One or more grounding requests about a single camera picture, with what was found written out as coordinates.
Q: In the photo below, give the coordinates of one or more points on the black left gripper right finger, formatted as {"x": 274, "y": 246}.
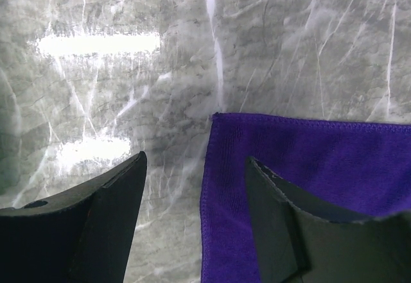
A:
{"x": 301, "y": 238}

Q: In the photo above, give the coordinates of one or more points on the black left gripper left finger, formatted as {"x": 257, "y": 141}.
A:
{"x": 83, "y": 234}

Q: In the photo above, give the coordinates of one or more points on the purple towel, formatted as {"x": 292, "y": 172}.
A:
{"x": 360, "y": 166}

